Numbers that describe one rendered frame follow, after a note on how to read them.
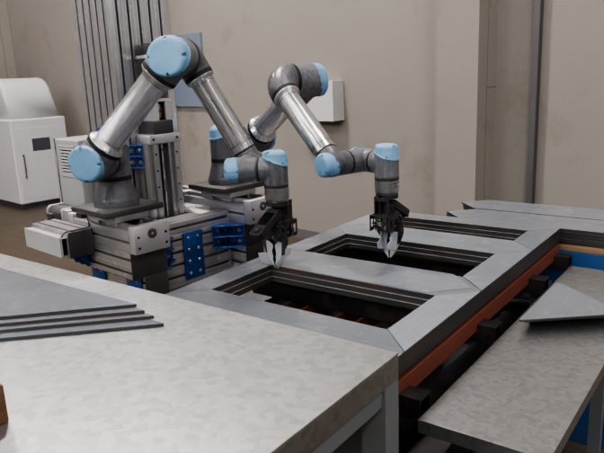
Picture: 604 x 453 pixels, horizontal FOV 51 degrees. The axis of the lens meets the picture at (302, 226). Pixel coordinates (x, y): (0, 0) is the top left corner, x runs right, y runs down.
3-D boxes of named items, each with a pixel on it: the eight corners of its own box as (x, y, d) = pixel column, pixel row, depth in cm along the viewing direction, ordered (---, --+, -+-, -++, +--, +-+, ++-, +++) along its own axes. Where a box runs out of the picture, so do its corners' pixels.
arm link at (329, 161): (259, 57, 210) (333, 162, 188) (287, 56, 216) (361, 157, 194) (249, 84, 217) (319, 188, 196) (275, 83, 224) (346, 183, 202)
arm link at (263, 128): (226, 133, 257) (291, 56, 214) (258, 130, 266) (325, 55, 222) (236, 160, 254) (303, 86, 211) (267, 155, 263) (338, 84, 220)
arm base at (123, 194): (85, 205, 216) (82, 176, 214) (124, 198, 227) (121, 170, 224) (109, 210, 206) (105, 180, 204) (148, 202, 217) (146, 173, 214)
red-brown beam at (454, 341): (558, 256, 233) (559, 240, 231) (315, 479, 111) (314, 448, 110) (534, 253, 238) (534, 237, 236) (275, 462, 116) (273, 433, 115)
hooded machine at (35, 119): (76, 200, 794) (60, 76, 758) (23, 210, 746) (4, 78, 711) (48, 195, 846) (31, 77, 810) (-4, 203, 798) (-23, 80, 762)
